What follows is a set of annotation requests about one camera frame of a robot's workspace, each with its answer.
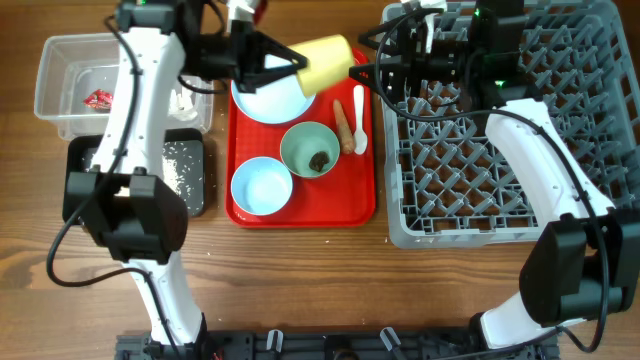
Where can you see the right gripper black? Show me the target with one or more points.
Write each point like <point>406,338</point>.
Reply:
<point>409,66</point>

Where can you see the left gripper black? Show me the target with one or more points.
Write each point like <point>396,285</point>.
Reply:
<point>245,57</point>

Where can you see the yellow plastic cup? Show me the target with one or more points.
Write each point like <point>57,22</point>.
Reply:
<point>328,62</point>

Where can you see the white tissue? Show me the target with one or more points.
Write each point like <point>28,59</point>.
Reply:
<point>181,106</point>

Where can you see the light blue bowl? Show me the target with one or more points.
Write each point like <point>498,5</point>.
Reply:
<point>261,186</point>

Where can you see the white rice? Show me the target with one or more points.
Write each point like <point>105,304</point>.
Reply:
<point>183,169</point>

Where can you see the red snack wrapper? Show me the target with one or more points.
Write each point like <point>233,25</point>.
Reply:
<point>99,100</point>

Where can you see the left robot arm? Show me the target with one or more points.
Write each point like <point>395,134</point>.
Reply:
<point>122,200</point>

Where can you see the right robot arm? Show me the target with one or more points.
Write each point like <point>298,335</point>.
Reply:
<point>585,264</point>

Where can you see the grey dishwasher rack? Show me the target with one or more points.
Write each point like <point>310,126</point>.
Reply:
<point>448,186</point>

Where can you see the light blue plate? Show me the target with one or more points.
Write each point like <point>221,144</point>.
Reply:
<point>276,103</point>

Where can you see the white plastic spoon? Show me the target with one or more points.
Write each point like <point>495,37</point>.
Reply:
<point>360,137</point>

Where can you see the brown carrot piece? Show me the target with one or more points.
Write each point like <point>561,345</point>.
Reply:
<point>345,137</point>

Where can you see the green bowl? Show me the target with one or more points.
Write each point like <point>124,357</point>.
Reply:
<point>302,141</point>

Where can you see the dark food scrap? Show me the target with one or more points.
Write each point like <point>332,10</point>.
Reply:
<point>318,161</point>

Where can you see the black tray bin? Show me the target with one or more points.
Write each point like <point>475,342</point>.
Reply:
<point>82,149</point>

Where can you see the red plastic tray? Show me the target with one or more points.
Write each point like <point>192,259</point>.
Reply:
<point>345,197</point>

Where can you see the clear plastic bin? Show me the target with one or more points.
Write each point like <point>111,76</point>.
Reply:
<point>74,66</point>

